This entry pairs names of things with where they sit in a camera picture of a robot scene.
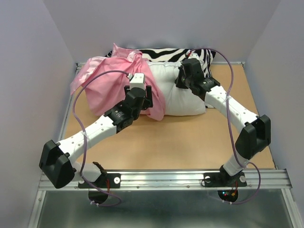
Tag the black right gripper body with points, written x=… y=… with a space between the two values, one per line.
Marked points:
x=182 y=81

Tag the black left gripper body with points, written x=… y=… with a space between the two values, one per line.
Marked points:
x=147 y=102

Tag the white pillow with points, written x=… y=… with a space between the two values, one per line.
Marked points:
x=178 y=102

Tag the pink floral satin pillowcase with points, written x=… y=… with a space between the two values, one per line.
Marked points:
x=105 y=81

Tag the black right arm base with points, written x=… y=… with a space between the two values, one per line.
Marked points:
x=228 y=185

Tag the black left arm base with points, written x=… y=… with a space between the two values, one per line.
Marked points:
x=101 y=197

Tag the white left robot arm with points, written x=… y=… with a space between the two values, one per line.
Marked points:
x=112 y=122

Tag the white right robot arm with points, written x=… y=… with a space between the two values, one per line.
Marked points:
x=254 y=131

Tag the zebra print pillow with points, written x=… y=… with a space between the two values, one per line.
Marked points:
x=178 y=54

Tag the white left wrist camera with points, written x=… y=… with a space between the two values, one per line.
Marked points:
x=138 y=81

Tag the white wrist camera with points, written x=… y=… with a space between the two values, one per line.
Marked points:
x=138 y=81
x=192 y=54

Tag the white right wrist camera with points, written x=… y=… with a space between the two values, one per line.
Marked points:
x=192 y=54

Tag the aluminium table frame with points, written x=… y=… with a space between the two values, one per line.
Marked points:
x=69 y=107

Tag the aluminium mounting rail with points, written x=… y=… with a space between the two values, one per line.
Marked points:
x=181 y=180

